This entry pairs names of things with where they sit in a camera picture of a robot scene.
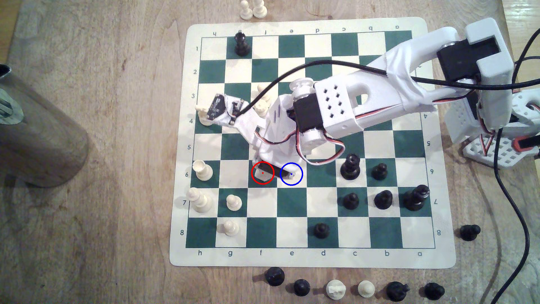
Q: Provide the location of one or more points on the black chess bishop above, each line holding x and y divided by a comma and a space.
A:
433, 291

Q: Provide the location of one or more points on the white chess queen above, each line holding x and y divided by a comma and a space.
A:
262, 107

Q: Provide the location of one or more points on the black chess king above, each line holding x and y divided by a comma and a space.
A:
241, 44

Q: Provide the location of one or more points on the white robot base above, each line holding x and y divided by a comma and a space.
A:
498, 154

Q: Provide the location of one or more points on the white chess king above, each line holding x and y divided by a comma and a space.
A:
199, 202

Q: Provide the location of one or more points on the orange plastic clip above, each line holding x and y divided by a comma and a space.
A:
525, 143

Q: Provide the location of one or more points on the black pawn on b7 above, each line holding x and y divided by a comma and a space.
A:
383, 199

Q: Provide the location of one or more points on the white printed robot arm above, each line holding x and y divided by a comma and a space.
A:
379, 97

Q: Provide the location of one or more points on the black chess pawn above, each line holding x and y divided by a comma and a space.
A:
469, 232
351, 202
274, 277
301, 288
321, 231
379, 172

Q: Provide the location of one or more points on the black chess queen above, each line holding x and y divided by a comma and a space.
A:
415, 198

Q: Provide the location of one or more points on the white chess bishop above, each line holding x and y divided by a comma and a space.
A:
259, 9
204, 120

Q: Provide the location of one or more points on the black chess rook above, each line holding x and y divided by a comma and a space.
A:
350, 167

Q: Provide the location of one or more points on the white chess rook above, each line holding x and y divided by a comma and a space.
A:
202, 171

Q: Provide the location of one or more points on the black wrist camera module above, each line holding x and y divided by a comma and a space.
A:
220, 107

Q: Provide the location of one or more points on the black chess knight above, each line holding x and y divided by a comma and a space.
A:
397, 291

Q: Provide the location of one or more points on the white chess pawn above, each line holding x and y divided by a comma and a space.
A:
366, 288
233, 203
230, 229
261, 89
246, 11

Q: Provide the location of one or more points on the green white chess mat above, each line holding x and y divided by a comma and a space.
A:
295, 202

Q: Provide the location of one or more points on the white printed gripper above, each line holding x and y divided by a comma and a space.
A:
274, 172

